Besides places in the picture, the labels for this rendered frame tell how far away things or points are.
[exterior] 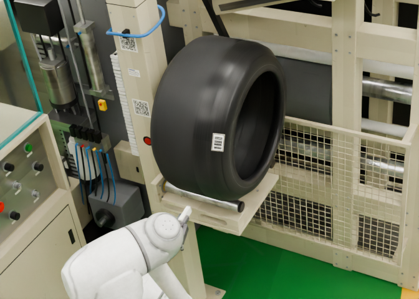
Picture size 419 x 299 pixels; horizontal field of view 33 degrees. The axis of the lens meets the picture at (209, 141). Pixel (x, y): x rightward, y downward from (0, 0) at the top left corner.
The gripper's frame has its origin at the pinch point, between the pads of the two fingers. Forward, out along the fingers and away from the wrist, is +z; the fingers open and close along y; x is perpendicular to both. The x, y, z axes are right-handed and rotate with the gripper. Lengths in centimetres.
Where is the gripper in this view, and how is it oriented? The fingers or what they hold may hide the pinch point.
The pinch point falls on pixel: (184, 215)
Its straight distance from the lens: 251.6
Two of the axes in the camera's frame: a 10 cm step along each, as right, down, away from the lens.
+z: 4.6, -6.8, 5.8
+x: 1.7, 7.0, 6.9
